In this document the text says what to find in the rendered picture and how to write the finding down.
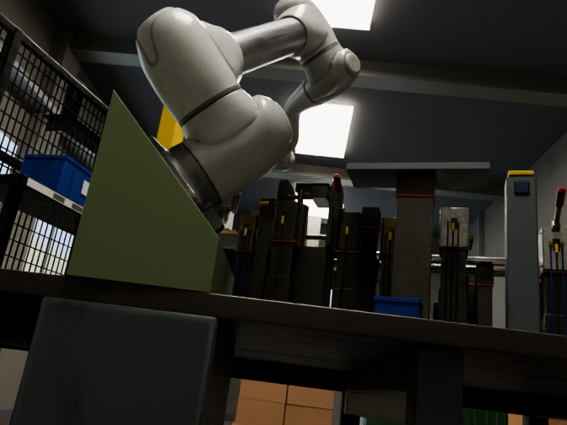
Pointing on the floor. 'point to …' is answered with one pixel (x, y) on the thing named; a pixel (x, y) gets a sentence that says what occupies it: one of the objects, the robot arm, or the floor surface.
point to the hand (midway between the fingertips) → (228, 221)
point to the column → (124, 367)
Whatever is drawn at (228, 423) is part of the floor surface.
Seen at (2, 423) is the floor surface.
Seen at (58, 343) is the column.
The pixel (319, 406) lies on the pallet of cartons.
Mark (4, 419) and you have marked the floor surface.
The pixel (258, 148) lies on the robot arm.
